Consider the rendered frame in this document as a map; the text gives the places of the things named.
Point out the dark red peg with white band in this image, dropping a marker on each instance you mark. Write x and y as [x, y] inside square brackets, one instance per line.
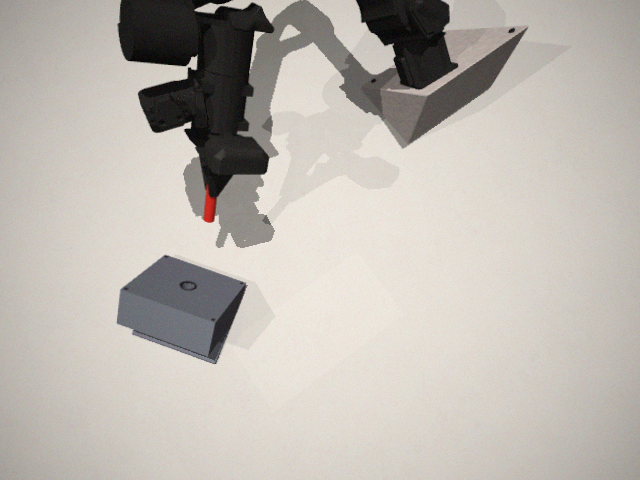
[209, 208]

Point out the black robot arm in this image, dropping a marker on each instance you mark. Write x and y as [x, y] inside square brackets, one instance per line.
[170, 32]

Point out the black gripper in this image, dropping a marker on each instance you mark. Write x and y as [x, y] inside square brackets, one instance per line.
[223, 153]

